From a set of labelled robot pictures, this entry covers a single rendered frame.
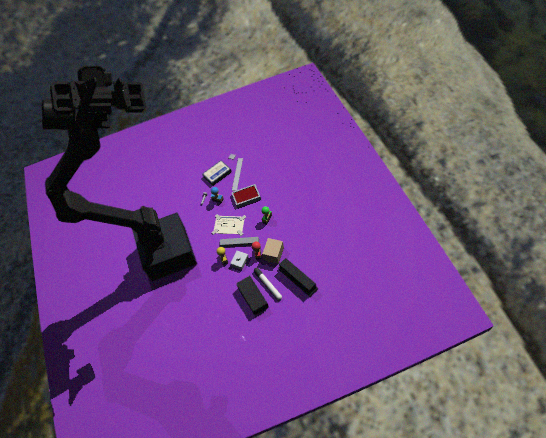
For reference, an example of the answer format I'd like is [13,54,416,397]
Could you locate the cream flat card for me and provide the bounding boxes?
[211,214,246,235]

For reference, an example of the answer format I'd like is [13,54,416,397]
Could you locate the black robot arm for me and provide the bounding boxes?
[41,66,164,253]

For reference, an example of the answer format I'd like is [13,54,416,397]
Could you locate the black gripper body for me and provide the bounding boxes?
[50,81,146,123]

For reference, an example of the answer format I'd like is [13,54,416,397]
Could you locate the tan cardboard box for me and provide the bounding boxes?
[262,238,284,264]

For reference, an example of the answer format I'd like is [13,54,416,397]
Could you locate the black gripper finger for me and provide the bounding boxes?
[113,78,131,108]
[70,78,97,109]

